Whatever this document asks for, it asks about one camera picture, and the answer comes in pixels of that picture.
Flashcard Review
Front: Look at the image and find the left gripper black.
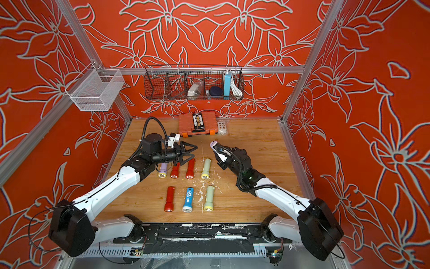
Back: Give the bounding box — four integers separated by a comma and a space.
152, 141, 198, 166

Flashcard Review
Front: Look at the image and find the red flashlight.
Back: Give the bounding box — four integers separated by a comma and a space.
164, 186, 175, 213
186, 158, 196, 179
170, 163, 180, 179

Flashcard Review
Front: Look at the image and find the purple flashlight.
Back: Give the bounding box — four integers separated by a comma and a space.
209, 141, 227, 162
158, 163, 168, 178

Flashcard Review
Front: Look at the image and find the green flashlight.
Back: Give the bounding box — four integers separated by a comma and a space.
203, 186, 215, 212
200, 158, 212, 180

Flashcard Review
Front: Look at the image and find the blue flashlight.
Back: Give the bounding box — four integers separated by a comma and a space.
182, 187, 194, 213

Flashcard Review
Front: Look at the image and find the red flashlight front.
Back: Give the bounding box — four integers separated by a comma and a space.
164, 186, 175, 213

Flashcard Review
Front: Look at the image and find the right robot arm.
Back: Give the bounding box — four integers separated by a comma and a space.
210, 141, 344, 261

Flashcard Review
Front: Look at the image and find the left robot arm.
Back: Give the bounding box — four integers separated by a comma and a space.
48, 130, 198, 257

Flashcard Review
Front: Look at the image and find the plastic bag with stickers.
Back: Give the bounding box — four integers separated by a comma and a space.
217, 121, 228, 135

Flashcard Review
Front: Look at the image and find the orange tool case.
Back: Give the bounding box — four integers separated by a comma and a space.
178, 112, 218, 138

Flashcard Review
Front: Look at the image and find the white packet in basket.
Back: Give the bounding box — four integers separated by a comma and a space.
187, 81, 204, 100

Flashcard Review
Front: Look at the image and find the dark blue round case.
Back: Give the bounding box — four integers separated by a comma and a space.
209, 86, 224, 98

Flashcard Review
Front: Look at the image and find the light blue box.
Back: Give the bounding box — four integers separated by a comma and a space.
224, 72, 231, 100

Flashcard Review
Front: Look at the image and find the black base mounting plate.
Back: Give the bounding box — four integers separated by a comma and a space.
113, 223, 291, 256

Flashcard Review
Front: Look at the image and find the clear plastic bin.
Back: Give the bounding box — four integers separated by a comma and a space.
67, 69, 124, 112

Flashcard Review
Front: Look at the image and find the white cable bundle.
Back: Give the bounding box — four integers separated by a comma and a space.
231, 78, 243, 99

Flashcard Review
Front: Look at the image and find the black wire basket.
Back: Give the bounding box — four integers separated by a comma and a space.
143, 65, 245, 101

